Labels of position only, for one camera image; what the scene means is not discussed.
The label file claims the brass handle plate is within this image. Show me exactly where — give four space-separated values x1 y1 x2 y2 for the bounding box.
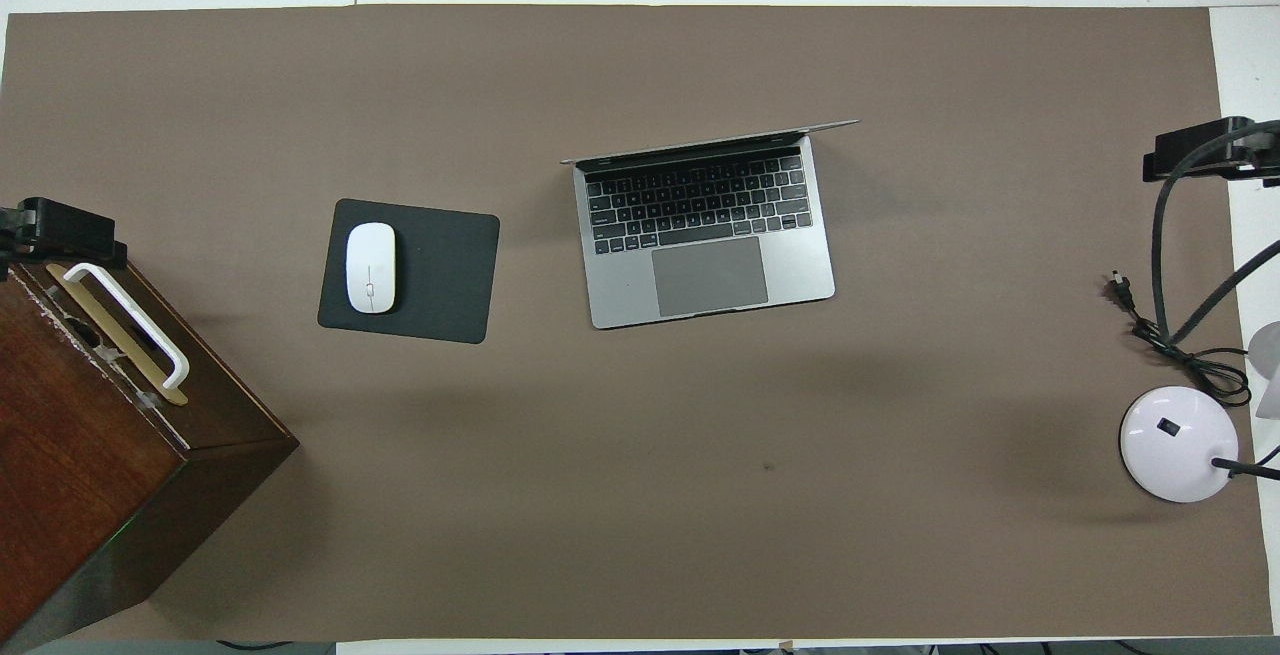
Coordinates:
45 263 189 406

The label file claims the white computer mouse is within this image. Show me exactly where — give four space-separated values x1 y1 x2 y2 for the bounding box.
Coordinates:
345 222 398 315

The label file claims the black mouse pad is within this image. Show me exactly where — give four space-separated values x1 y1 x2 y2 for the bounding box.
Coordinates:
317 198 501 345

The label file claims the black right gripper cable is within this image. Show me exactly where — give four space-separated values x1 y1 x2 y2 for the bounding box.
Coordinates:
1150 120 1280 346

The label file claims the silver grey laptop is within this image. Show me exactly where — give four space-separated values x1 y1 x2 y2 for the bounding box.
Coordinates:
560 119 861 330

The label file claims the black lamp power cable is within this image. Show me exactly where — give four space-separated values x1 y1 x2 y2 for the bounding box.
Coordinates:
1105 270 1254 408

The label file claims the white box handle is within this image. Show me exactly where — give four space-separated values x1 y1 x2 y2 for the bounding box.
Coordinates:
62 262 191 391

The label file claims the brown table mat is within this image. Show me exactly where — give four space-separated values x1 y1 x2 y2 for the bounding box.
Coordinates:
0 5 1276 641

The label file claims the dark brown wooden box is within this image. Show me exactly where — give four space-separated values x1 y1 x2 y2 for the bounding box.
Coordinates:
0 220 301 651

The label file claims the white desk lamp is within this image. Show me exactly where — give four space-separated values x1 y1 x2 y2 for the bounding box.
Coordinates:
1118 320 1280 504

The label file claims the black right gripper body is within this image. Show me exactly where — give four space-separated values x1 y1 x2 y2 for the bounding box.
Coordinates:
1240 120 1280 186

